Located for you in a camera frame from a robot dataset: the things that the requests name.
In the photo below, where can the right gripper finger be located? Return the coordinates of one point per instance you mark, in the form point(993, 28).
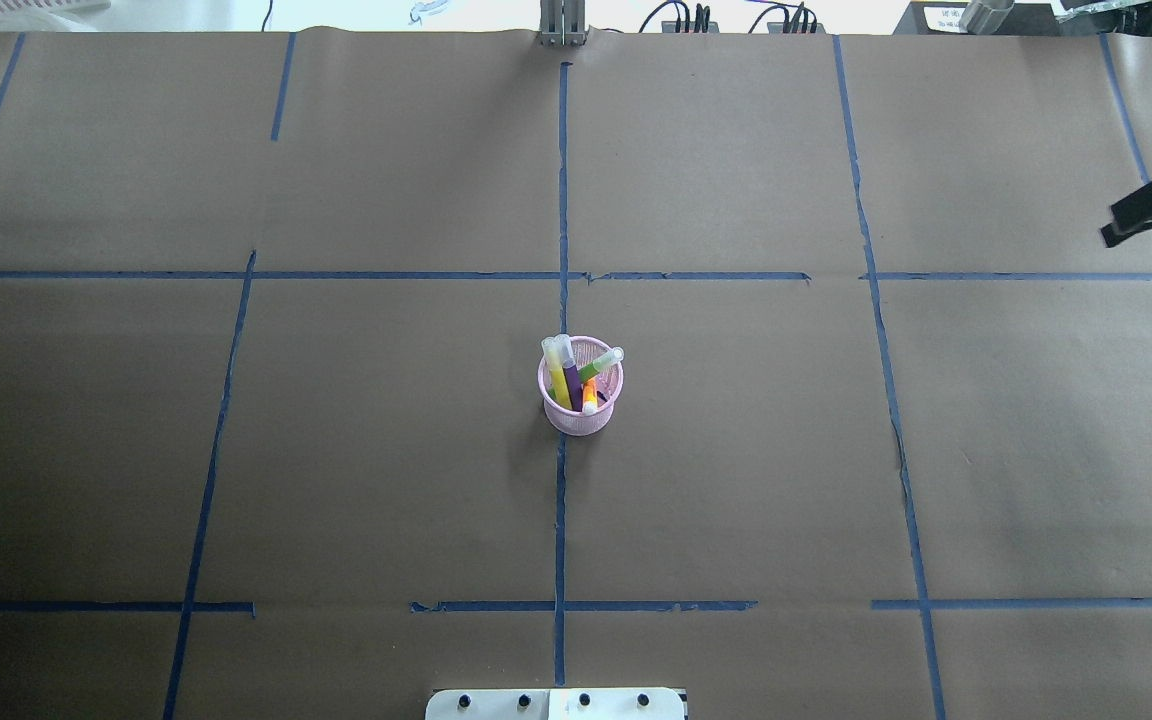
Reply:
point(1141, 215)

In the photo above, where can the green highlighter pen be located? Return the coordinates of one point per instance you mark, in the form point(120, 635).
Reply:
point(612, 357)

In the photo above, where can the orange highlighter pen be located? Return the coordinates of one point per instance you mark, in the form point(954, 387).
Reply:
point(590, 398)

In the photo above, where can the purple highlighter pen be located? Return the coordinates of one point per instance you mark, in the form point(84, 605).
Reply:
point(570, 371)

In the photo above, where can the yellow highlighter pen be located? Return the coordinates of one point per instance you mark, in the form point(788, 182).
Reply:
point(555, 369)

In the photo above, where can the pink mesh pen holder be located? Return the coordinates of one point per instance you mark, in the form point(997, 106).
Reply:
point(609, 383)

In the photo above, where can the aluminium frame post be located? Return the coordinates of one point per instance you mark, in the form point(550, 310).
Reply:
point(562, 23)

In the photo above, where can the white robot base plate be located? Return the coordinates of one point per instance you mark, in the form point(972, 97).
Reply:
point(559, 703)

